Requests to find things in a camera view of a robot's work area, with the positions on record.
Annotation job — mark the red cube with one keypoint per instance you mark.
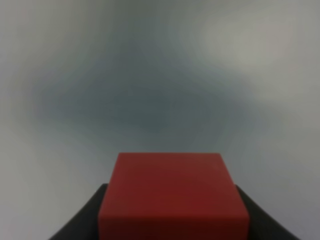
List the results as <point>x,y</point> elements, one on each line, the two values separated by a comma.
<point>172,196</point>

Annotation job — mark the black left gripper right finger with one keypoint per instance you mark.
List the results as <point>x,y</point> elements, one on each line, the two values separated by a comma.
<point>261,225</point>

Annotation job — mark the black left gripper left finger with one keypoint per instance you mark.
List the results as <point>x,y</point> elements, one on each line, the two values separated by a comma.
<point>84,224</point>

